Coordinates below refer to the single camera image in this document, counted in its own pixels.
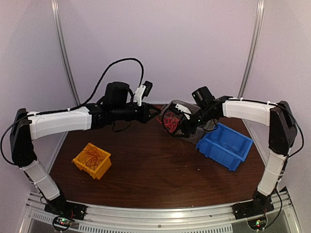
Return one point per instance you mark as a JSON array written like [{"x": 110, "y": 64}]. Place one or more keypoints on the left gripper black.
[{"x": 145, "y": 116}]

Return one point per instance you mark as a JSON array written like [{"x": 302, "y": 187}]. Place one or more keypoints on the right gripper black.
[{"x": 183, "y": 125}]

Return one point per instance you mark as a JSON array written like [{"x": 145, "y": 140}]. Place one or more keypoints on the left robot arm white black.
[{"x": 119, "y": 103}]

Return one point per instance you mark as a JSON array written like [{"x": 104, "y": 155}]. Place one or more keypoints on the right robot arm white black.
[{"x": 278, "y": 117}]

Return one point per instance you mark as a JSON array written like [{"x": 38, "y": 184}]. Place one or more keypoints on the clear grey plastic container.
[{"x": 201, "y": 126}]

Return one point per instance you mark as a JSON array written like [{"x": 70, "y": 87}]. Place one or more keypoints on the blue plastic bin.
[{"x": 225, "y": 146}]

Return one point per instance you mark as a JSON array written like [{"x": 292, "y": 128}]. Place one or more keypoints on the yellow plastic bin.
[{"x": 93, "y": 160}]

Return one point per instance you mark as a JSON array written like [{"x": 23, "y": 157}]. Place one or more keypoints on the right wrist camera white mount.
[{"x": 181, "y": 109}]

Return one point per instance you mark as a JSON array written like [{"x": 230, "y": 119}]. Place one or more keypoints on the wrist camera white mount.
[
  {"x": 181, "y": 109},
  {"x": 141, "y": 92}
]

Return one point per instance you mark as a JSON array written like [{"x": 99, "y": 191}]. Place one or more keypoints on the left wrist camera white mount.
[{"x": 141, "y": 92}]

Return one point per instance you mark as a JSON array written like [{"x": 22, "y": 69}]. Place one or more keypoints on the aluminium front rail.
[{"x": 207, "y": 219}]

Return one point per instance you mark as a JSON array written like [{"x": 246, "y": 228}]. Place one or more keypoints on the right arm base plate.
[{"x": 249, "y": 209}]

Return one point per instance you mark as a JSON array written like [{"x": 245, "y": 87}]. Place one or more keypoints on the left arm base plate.
[{"x": 66, "y": 209}]

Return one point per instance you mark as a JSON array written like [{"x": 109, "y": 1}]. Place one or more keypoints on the right aluminium corner post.
[{"x": 259, "y": 15}]

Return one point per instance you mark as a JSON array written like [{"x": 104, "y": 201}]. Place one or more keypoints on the aluminium corner post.
[
  {"x": 63, "y": 51},
  {"x": 259, "y": 15}
]

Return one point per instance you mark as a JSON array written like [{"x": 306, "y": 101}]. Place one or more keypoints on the left aluminium corner post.
[{"x": 63, "y": 51}]

